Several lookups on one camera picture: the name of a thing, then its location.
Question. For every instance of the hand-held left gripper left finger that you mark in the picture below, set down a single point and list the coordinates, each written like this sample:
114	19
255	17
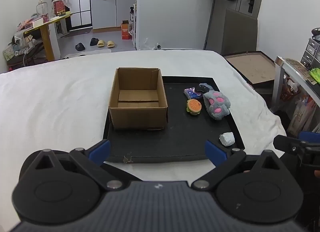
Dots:
100	150

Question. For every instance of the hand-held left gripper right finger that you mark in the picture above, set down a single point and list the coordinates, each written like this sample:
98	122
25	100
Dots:
215	153

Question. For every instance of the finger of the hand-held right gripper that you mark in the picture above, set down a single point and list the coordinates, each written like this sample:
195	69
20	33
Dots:
287	143
311	137

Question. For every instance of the white soft lump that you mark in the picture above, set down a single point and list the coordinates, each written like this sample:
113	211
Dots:
227	138

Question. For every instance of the black tray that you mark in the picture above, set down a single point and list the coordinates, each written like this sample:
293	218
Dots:
175	141

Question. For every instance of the grey cat paw plush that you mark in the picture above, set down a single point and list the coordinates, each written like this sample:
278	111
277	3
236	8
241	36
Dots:
216	106

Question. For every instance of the brown cardboard box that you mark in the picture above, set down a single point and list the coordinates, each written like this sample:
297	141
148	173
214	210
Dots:
137	116

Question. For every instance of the hamburger plush toy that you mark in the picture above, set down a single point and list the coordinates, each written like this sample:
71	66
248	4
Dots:
193	106

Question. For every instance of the blue tissue pack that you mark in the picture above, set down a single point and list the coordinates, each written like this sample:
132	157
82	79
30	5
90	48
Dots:
190	93

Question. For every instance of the paper bag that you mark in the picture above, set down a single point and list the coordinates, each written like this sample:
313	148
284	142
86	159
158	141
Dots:
300	116

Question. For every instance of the brown basket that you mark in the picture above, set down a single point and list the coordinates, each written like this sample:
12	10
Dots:
290	90

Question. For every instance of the green cloth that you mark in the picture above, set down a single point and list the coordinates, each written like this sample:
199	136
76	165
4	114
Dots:
315	74

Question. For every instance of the white desk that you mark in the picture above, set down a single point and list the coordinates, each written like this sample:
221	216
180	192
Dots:
295	71

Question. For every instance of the framed brown board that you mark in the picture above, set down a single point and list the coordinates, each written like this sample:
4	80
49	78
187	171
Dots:
250	68

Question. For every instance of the grey drawer organizer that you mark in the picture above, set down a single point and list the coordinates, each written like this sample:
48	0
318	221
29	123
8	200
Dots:
311	51

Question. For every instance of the clear plastic bag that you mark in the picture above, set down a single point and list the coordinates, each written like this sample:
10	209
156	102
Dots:
151	44

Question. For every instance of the grey upholstered panel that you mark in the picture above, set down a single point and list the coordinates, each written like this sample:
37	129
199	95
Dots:
240	31

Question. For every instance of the orange box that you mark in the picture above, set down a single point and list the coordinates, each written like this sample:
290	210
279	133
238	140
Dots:
126	30

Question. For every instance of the yellow round table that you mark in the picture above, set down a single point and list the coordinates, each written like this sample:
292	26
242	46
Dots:
46	39

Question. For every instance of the pile of clutter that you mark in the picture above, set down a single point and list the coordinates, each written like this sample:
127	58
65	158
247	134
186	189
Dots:
22	44

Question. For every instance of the grey leaning pole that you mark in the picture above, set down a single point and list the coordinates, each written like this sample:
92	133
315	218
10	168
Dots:
210	19

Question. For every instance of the spray bottle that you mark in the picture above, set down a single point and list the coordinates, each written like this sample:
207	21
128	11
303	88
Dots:
132	15

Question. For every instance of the white kitchen cabinet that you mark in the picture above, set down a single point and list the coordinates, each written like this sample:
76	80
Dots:
107	11

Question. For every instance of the black door lock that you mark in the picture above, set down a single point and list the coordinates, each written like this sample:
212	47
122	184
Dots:
250	2

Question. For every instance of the red carton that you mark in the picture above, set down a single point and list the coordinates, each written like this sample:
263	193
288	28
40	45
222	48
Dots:
58	9

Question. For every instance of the clear glass jar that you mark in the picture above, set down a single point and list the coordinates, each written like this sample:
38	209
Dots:
42	10

